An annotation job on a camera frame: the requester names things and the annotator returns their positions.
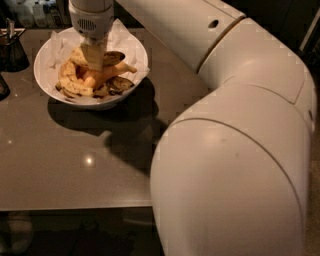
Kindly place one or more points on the dark object at left edge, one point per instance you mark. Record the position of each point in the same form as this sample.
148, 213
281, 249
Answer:
4, 89

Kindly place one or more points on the white paper bowl liner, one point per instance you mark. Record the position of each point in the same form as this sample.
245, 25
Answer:
128, 43

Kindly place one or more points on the orange fruit piece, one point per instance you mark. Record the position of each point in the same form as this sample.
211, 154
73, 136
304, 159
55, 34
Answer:
94, 79

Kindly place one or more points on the clear plastic bottle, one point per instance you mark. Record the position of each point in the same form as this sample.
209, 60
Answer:
39, 15
25, 16

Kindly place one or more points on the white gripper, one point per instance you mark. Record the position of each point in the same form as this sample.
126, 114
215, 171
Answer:
94, 26

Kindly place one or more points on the white ceramic bowl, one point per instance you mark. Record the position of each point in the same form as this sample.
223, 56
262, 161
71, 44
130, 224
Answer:
91, 100

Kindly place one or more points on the right small spotted banana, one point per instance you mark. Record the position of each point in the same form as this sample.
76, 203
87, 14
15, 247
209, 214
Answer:
117, 85

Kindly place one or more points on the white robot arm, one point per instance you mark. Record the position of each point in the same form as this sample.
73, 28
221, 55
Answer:
229, 176

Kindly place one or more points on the left curved spotted banana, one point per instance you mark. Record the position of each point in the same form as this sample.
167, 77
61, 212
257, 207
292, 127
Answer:
72, 78

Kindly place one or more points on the black mesh utensil holder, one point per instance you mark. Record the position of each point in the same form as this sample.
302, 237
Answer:
12, 55

